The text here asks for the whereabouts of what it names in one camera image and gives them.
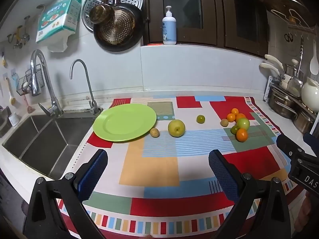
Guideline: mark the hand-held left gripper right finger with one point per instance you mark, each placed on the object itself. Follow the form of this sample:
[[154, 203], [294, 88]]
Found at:
[[221, 171]]

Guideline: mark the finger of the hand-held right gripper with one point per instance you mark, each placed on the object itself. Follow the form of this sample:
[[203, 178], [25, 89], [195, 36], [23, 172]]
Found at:
[[312, 142], [286, 145]]

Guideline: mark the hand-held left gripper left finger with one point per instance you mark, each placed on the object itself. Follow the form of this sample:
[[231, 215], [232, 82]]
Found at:
[[93, 171]]

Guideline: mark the orange tangerine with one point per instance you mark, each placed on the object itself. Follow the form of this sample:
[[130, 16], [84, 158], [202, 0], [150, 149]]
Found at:
[[230, 117], [240, 116], [242, 135], [234, 111]]

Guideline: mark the green apple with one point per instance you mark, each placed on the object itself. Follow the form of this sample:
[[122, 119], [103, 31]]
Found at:
[[243, 124]]

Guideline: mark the green plate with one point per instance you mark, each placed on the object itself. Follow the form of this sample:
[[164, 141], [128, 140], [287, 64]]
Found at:
[[124, 123]]

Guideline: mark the yellow apple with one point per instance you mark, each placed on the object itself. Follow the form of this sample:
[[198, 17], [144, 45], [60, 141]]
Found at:
[[176, 128]]

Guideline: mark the brown kiwi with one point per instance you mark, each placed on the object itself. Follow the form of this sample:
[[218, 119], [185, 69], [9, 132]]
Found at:
[[154, 132], [224, 122]]

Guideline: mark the person's right hand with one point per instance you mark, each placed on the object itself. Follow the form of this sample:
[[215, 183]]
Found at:
[[305, 212]]

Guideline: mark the stainless steel pot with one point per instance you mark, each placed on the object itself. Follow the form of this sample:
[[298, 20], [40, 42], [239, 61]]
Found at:
[[302, 122], [281, 103]]

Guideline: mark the small green citrus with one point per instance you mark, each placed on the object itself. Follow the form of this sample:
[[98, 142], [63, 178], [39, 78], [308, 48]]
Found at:
[[200, 119], [234, 129]]

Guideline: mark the white ceramic pot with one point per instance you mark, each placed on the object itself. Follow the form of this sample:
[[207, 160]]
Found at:
[[310, 93]]

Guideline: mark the stainless steel sink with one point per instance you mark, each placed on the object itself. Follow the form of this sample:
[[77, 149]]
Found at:
[[44, 142]]

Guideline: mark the steel ladle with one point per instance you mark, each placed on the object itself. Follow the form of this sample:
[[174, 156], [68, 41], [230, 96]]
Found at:
[[294, 87]]

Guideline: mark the metal dish rack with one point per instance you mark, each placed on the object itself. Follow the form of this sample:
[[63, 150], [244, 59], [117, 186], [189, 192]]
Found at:
[[270, 87]]

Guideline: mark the colourful patchwork tablecloth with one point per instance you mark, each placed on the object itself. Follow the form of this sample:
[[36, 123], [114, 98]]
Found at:
[[159, 164]]

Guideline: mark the white spoon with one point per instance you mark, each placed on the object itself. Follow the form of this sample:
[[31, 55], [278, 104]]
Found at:
[[314, 62]]

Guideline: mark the small pink object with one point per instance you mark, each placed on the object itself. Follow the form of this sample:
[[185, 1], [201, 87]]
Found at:
[[31, 108]]

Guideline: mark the thin gooseneck faucet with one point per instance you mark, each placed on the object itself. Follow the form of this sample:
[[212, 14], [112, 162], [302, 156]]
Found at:
[[86, 79]]

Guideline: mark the white cup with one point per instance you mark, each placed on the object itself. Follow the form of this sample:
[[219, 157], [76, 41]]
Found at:
[[14, 119]]

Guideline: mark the dish brush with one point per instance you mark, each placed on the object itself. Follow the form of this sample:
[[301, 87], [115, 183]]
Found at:
[[12, 100]]

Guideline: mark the large chrome faucet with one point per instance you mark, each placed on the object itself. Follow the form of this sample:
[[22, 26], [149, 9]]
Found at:
[[37, 62]]

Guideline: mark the black frying pan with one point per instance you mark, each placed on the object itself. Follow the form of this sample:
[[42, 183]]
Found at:
[[119, 31]]

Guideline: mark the white pump soap bottle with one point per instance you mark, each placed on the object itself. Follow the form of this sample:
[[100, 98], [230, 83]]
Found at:
[[169, 29]]

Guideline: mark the small brass pan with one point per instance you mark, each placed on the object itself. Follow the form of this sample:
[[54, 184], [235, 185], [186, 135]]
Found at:
[[101, 13]]

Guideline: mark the paper towel package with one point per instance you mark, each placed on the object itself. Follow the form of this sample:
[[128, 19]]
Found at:
[[57, 17]]

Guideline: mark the dark wooden window frame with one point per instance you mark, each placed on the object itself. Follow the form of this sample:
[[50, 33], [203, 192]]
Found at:
[[214, 29]]

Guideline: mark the brass wall hooks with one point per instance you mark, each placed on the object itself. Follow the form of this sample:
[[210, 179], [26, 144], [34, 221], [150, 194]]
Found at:
[[18, 36]]

